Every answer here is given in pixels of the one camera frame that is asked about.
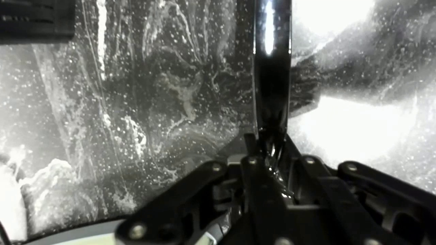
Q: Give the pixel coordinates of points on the black rectangular container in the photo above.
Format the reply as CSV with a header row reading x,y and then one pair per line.
x,y
36,21

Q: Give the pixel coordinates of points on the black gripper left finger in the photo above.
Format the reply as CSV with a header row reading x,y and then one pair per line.
x,y
234,203

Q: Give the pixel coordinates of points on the black spoon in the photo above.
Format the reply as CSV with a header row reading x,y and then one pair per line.
x,y
271,78

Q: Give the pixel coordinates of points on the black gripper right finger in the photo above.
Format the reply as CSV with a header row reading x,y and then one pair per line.
x,y
362,206

